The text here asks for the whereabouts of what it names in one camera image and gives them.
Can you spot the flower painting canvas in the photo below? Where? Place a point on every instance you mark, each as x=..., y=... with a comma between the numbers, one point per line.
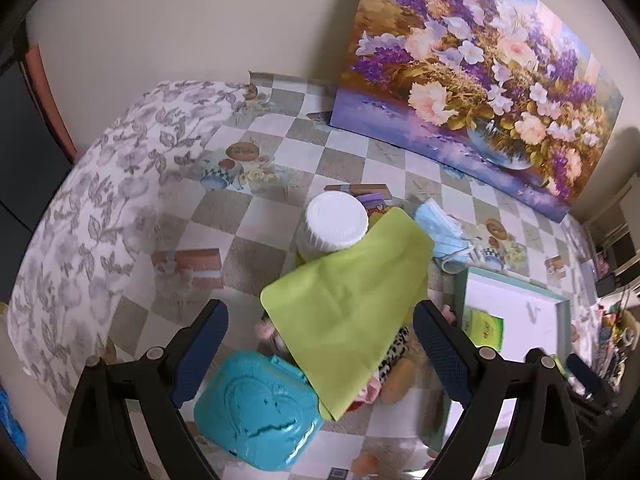
x=475, y=60

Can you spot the pink scrunchie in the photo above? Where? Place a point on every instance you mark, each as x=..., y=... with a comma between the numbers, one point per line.
x=267, y=334

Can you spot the green tea packet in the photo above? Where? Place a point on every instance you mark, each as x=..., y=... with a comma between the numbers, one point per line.
x=482, y=329

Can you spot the tan round sponge ball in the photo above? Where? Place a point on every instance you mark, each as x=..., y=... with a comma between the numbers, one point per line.
x=397, y=385

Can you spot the checkered printed tablecloth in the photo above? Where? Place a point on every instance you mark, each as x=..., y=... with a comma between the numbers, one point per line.
x=280, y=160

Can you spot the leopard print scrunchie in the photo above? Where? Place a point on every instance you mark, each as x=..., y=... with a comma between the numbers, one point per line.
x=392, y=355

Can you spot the white box with green rim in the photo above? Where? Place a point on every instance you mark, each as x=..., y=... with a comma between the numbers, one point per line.
x=510, y=305

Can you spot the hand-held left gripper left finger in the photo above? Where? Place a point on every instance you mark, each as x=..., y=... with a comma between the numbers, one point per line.
x=200, y=355

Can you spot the green microfiber cloth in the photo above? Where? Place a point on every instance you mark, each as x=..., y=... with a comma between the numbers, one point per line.
x=350, y=300

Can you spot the brown wooden door frame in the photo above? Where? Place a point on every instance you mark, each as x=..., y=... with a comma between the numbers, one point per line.
x=47, y=100

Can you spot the blue face mask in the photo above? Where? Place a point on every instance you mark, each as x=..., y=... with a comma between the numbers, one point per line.
x=440, y=230

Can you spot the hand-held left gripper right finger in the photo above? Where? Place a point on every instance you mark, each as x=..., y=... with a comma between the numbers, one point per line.
x=440, y=355

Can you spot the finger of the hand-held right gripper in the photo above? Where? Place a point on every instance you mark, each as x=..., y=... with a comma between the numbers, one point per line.
x=584, y=379

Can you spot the purple cartoon packet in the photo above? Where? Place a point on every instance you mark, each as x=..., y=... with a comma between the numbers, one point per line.
x=372, y=201

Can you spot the teal plastic toy case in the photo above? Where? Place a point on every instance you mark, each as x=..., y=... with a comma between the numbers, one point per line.
x=250, y=410

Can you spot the white plastic bottle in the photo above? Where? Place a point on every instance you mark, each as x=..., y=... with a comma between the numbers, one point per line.
x=332, y=220

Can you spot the white floral cloth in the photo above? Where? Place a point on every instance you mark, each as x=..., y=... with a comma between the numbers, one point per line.
x=100, y=185

